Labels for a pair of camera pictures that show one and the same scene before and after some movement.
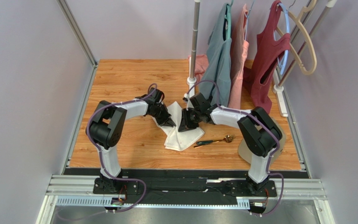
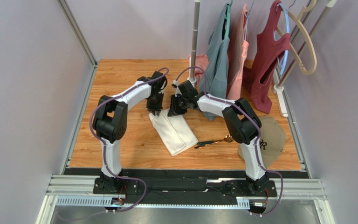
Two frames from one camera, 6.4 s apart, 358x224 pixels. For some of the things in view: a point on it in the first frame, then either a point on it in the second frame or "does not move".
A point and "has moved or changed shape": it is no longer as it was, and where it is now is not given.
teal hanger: (228, 20) does not move
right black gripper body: (187, 119) to (176, 105)
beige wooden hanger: (298, 19) does not move
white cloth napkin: (175, 140) has moved or changed shape
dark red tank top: (258, 76) does not move
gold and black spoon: (229, 138) does not move
